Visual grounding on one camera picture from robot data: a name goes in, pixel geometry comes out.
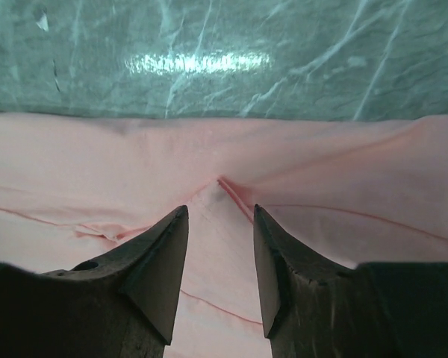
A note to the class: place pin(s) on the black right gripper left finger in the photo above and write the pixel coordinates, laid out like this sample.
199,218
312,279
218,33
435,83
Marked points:
123,303

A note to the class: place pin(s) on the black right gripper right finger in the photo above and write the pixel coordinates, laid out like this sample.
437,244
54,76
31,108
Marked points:
310,305

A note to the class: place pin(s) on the salmon pink t shirt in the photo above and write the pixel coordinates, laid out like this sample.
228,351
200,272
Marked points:
355,192

